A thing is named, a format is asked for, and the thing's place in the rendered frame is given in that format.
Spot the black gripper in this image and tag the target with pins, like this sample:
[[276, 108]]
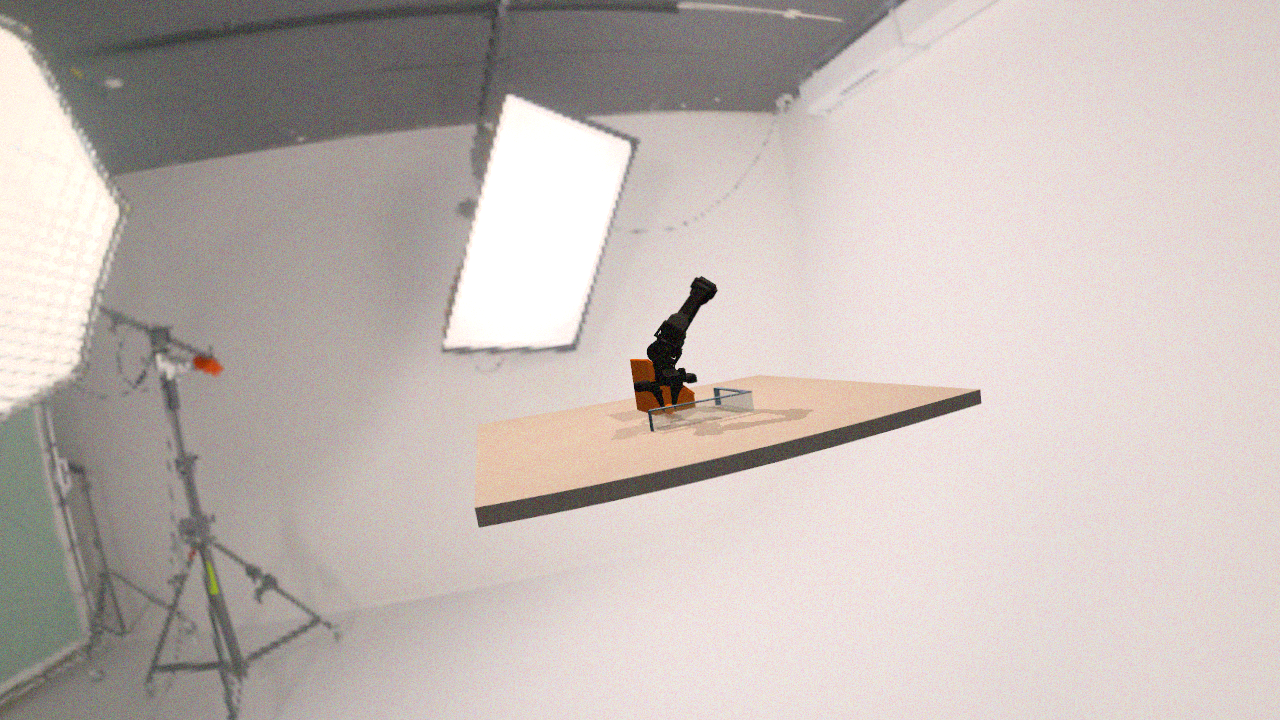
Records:
[[654, 386]]

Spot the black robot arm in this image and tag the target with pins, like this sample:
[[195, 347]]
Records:
[[673, 331]]

